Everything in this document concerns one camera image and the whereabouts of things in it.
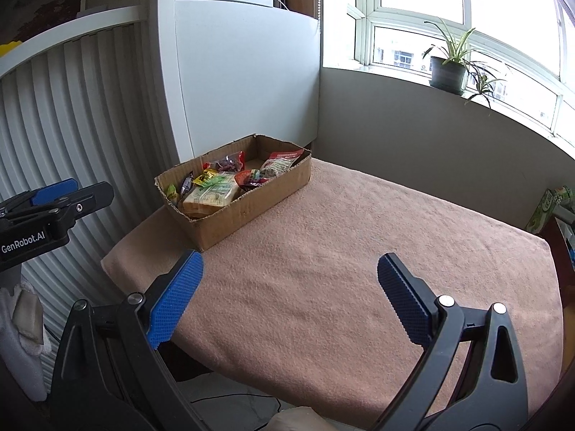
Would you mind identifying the yellow candy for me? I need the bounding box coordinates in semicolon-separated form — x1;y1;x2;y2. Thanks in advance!
193;168;219;188

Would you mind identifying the black cable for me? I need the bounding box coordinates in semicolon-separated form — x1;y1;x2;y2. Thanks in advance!
189;393;281;427

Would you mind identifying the yellow green cracker pack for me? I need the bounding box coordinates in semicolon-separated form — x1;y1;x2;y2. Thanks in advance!
180;174;241;216

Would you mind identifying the red white snack packet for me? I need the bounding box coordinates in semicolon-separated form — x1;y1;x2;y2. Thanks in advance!
258;149;305;179

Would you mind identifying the green gift bag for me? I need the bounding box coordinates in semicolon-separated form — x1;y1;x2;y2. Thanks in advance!
525;186;571;234

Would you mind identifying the brown cardboard box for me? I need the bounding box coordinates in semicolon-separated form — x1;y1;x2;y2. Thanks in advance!
155;133;313;252

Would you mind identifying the person's left hand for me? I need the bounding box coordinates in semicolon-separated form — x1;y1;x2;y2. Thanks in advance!
0;281;48;402

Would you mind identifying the white ribbed panel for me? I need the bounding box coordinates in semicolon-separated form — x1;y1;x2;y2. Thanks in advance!
0;6;194;369

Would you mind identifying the pink blanket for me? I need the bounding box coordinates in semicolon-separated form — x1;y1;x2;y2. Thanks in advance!
101;157;564;429

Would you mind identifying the dark patterned wall hanging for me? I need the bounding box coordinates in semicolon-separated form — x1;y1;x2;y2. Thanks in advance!
0;0;87;50

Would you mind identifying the white cabinet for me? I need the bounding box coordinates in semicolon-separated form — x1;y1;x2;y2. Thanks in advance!
83;0;321;162

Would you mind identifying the red wooden box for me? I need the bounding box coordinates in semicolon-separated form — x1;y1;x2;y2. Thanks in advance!
555;207;575;274

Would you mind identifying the clear red-top date packet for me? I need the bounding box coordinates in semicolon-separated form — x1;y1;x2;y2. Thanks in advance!
215;151;245;173

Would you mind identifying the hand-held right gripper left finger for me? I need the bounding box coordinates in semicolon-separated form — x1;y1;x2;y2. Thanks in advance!
47;249;205;431

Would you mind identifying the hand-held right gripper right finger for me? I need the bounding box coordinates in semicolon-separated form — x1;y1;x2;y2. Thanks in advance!
368;252;528;431

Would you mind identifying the potted spider plant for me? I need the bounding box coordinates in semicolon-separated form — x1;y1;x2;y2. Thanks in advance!
422;18;510;108

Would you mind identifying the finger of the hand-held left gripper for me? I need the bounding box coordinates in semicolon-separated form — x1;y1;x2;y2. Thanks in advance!
0;182;115;229
0;178;79;216

